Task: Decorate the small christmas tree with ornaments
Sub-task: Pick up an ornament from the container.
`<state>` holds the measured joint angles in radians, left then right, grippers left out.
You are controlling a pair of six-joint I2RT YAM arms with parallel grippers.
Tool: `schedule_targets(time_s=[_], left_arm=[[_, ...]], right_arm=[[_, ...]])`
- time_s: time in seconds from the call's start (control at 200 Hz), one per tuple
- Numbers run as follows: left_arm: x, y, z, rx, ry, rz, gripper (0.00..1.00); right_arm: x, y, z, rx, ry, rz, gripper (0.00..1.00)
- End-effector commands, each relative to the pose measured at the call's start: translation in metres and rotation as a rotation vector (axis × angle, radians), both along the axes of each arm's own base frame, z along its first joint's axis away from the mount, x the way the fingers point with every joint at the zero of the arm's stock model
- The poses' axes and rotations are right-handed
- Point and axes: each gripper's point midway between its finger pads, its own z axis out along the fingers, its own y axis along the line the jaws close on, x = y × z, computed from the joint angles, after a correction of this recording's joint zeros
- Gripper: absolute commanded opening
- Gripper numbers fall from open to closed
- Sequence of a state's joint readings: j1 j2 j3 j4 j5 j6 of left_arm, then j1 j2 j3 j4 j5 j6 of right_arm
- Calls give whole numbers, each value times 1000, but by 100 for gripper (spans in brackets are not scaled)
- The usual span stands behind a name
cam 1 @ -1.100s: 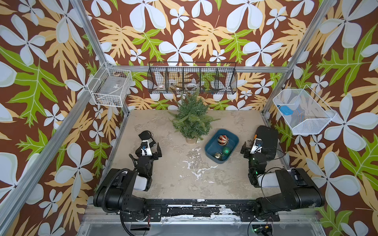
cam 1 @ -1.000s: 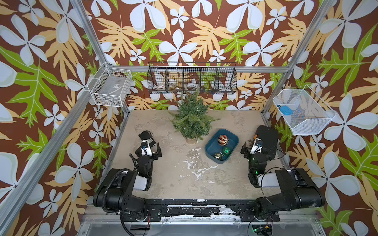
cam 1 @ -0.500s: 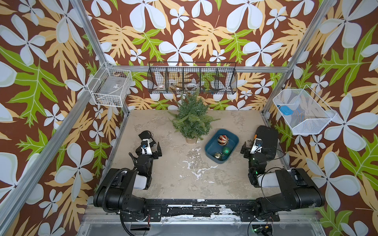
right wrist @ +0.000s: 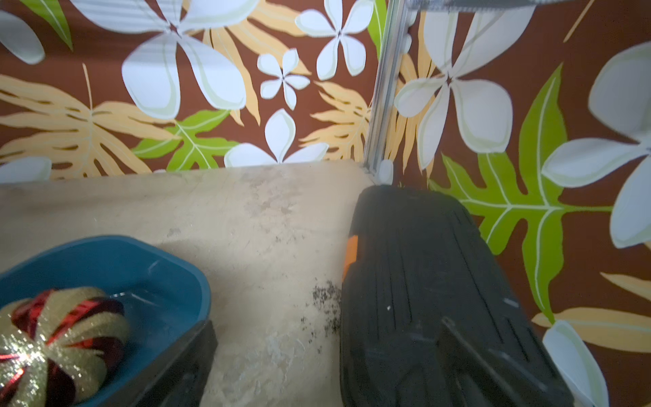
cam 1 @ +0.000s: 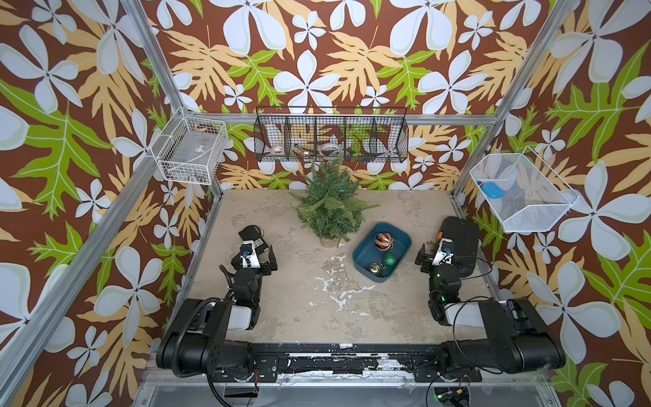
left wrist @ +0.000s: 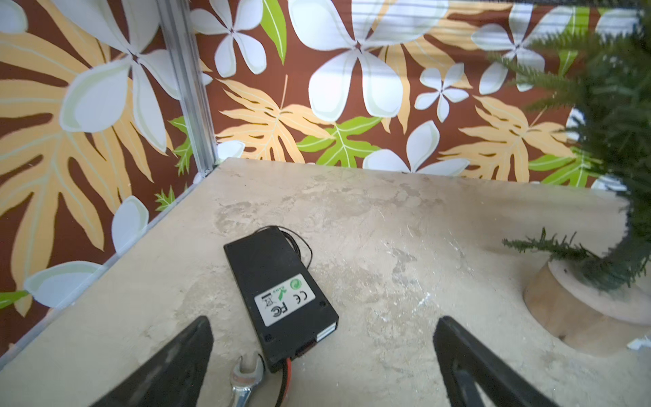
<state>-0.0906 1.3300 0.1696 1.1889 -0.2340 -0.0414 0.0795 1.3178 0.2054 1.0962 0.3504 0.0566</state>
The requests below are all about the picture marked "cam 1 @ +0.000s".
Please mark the teal plastic bin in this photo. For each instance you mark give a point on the teal plastic bin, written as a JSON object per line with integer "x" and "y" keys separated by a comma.
{"x": 366, "y": 252}

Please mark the electronics board with cables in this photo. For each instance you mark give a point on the electronics board with cables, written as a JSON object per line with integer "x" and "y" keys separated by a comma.
{"x": 456, "y": 397}

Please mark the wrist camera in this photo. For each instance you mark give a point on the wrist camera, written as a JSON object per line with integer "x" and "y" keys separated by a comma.
{"x": 248, "y": 256}
{"x": 444, "y": 253}

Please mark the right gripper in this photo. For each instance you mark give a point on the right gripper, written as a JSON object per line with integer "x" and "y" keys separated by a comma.
{"x": 428, "y": 259}

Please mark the black wire basket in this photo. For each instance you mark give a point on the black wire basket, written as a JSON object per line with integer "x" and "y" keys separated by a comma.
{"x": 314, "y": 133}

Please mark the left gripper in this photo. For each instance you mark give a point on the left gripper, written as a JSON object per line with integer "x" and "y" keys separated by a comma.
{"x": 264, "y": 268}

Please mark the blue object in basket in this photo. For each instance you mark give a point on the blue object in basket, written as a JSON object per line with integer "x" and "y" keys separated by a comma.
{"x": 492, "y": 191}

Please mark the green glitter ball ornament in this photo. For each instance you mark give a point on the green glitter ball ornament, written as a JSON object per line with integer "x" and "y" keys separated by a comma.
{"x": 390, "y": 261}

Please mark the small green christmas tree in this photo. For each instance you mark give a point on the small green christmas tree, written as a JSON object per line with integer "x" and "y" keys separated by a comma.
{"x": 330, "y": 207}

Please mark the white mesh basket right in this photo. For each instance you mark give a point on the white mesh basket right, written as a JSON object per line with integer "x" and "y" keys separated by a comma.
{"x": 537, "y": 197}

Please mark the red gold striped ornament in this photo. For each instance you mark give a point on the red gold striped ornament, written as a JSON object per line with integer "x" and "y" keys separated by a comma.
{"x": 384, "y": 241}

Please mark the small gold ornament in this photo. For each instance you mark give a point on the small gold ornament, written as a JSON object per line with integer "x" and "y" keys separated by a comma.
{"x": 376, "y": 269}

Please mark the black pad left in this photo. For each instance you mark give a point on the black pad left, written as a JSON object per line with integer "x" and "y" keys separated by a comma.
{"x": 256, "y": 235}

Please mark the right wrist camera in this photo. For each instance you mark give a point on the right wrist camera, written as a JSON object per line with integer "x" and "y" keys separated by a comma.
{"x": 444, "y": 253}

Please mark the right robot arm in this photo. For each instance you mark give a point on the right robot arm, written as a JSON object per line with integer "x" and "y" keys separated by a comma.
{"x": 498, "y": 336}

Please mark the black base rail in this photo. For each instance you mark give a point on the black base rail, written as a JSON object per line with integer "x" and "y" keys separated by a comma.
{"x": 422, "y": 363}

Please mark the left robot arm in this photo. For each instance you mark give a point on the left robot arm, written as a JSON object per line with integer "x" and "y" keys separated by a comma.
{"x": 195, "y": 342}

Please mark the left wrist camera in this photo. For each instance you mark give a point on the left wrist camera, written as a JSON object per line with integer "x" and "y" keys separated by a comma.
{"x": 248, "y": 256}

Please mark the white wire basket left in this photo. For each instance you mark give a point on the white wire basket left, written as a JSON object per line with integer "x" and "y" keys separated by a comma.
{"x": 191, "y": 149}

